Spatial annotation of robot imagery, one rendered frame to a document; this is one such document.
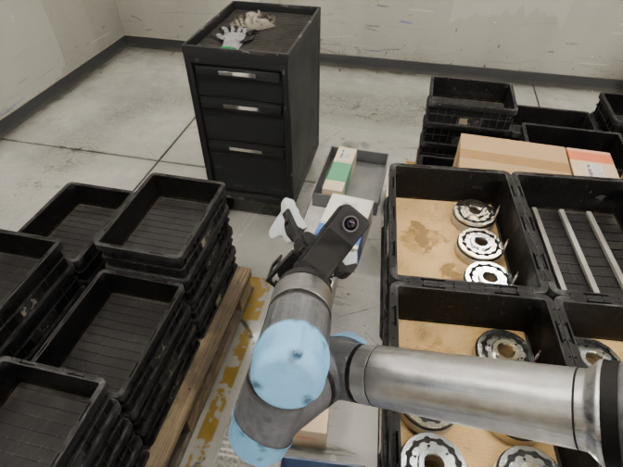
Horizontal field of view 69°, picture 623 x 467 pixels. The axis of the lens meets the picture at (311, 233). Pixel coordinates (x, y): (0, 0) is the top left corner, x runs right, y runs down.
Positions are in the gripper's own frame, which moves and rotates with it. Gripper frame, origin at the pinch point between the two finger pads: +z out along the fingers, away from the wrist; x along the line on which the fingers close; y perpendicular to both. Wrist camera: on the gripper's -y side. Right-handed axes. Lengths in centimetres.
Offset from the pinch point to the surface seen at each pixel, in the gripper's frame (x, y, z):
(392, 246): 17.8, 0.3, 17.5
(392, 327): 21.4, 6.1, -1.7
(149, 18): -160, 80, 353
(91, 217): -51, 95, 94
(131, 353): -7, 85, 38
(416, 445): 32.2, 13.3, -15.3
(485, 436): 42.6, 7.0, -11.0
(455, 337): 36.9, 3.3, 7.2
